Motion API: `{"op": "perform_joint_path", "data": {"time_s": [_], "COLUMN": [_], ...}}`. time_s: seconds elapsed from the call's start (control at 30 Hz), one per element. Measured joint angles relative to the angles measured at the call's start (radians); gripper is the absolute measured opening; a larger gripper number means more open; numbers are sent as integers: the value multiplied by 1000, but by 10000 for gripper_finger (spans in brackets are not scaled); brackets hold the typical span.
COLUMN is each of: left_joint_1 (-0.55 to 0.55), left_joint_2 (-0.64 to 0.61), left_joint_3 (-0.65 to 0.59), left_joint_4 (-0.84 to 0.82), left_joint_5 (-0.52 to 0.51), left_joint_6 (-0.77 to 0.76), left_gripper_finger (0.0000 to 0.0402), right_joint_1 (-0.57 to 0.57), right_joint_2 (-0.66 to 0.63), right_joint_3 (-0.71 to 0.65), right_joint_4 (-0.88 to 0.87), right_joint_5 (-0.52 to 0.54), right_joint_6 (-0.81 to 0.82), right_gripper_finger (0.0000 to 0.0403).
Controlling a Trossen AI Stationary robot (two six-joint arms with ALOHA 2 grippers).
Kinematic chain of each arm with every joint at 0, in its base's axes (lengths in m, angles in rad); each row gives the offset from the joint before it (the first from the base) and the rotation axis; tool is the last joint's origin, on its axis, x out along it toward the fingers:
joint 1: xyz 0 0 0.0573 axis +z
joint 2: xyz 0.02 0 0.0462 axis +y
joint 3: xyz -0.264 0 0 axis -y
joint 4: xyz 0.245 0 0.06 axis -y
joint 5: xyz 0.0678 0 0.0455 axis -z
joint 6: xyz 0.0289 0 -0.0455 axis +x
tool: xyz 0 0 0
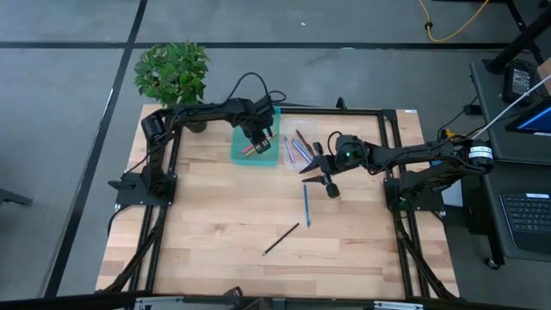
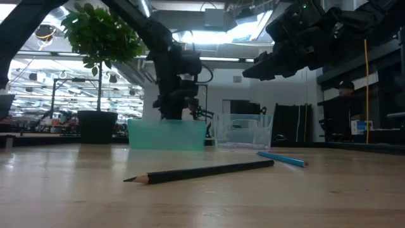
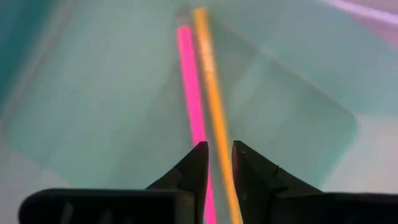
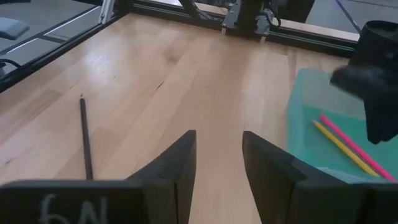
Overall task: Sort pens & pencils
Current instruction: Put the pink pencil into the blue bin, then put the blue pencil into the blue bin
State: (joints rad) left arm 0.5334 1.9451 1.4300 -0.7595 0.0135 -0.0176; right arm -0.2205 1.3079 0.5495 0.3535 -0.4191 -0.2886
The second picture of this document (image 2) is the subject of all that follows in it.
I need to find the long ceiling light bar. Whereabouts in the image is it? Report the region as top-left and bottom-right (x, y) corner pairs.
(137, 54), (256, 64)

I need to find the clear plastic bin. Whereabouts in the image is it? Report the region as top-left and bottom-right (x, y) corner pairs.
(213, 113), (274, 151)

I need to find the person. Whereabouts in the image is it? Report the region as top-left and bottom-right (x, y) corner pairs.
(334, 80), (360, 143)

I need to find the white box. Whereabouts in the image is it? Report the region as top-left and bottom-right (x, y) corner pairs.
(350, 119), (374, 136)

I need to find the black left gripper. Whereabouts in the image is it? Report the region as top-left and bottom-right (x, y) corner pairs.
(153, 49), (204, 121)

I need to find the yellow cable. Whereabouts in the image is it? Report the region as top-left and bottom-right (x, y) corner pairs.
(363, 39), (371, 145)

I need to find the blue pencil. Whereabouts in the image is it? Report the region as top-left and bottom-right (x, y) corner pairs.
(256, 151), (309, 169)

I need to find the teal plastic bin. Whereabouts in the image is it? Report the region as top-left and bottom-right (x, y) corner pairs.
(127, 118), (208, 151)

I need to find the black pencil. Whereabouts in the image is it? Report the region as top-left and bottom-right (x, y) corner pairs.
(123, 159), (275, 186)

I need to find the green plant in black pot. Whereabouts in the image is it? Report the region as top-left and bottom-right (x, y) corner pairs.
(61, 3), (145, 145)

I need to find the black leaning panel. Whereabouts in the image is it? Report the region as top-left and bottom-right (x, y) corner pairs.
(271, 103), (313, 144)

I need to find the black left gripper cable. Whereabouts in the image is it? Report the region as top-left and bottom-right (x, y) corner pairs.
(195, 62), (215, 84)

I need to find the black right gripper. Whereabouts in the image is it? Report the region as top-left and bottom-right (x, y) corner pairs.
(242, 28), (337, 82)

